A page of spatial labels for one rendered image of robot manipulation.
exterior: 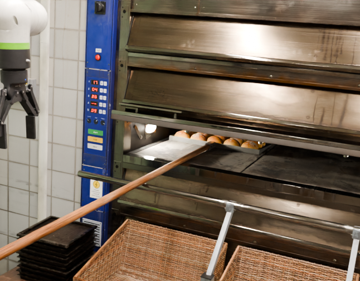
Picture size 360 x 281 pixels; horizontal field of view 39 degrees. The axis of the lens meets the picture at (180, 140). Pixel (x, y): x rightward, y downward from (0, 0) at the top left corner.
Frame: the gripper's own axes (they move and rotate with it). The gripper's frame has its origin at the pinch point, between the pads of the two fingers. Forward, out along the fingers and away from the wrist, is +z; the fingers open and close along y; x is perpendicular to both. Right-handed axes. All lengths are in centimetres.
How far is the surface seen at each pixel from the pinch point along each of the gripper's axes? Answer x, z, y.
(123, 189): 10, 29, -50
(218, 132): 37, 12, -90
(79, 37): -44, -26, -112
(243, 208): 55, 35, -65
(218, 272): 40, 78, -91
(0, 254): 5.3, 28.0, 16.3
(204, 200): 39, 35, -66
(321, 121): 79, 5, -100
